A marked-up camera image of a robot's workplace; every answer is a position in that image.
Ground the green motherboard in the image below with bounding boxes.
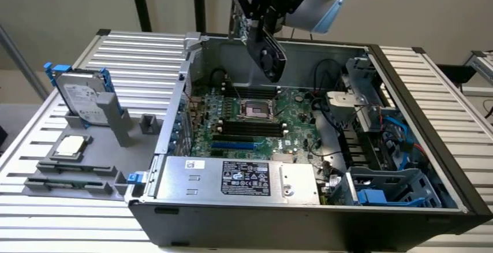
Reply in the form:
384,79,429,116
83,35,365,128
187,84,337,164

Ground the black expansion slot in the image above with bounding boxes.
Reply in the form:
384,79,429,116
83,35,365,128
211,134,256,143

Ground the green RAM stick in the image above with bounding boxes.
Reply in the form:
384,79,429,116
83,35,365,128
24,177,113,191

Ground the black stand pole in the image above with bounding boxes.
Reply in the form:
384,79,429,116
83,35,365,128
191,0,208,33
129,0,153,33

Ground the black open PC case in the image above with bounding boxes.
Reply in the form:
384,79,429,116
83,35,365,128
127,31,493,248

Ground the blue wire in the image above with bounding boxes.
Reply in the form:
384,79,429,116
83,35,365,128
380,113,421,157

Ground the grey parts rack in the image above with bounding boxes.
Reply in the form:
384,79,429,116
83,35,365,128
23,93,164,202

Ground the silver chipset heatsink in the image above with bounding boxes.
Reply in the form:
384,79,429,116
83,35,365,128
271,152,295,163

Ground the black graphics card with fan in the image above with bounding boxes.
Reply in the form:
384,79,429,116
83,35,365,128
228,1,288,84

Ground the grey metal frame pole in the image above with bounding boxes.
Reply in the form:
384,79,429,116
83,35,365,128
0,24,48,101

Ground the hard disk in blue caddy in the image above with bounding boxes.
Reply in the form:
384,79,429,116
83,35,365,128
44,62,113,127

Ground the blue expansion slot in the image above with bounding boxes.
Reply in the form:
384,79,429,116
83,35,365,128
209,141,259,152

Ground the red wire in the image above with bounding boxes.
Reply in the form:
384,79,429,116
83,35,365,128
379,113,425,154

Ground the black looped wire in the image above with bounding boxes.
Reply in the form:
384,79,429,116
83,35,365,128
312,58,344,94

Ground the metal CPU socket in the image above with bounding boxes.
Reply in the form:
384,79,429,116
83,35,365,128
236,98,281,121

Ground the silver CPU chip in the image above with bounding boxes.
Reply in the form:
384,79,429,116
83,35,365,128
52,135,88,159

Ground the grey disk bay cage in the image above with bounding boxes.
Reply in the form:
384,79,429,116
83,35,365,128
344,165,441,208

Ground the black RAM slot bank with white clips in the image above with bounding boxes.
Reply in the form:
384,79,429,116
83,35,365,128
220,119,289,138

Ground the metal drive bracket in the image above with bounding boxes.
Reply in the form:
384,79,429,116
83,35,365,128
325,57,398,133

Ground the black RAM slot bank of four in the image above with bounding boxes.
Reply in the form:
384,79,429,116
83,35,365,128
223,85,279,100

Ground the silver power supply with label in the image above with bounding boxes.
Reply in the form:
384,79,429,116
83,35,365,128
153,155,323,206

